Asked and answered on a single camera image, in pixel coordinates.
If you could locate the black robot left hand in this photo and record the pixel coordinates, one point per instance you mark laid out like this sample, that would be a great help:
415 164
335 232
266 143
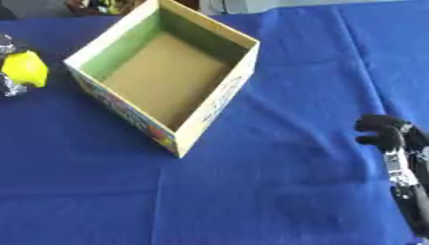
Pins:
10 89

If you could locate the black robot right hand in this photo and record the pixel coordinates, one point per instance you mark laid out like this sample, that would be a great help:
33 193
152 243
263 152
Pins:
388 137

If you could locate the yellow toy fruit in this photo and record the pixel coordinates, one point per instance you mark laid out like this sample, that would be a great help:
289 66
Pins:
25 68

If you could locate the open cardboard box green inside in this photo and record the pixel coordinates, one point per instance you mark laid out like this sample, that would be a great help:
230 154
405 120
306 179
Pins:
167 76

